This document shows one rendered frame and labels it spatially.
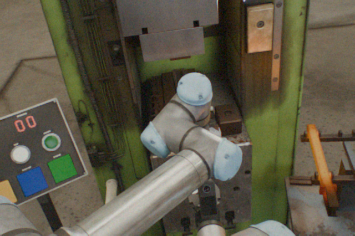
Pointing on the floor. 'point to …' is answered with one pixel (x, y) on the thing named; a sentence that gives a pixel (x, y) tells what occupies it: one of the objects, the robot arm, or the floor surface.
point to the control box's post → (50, 211)
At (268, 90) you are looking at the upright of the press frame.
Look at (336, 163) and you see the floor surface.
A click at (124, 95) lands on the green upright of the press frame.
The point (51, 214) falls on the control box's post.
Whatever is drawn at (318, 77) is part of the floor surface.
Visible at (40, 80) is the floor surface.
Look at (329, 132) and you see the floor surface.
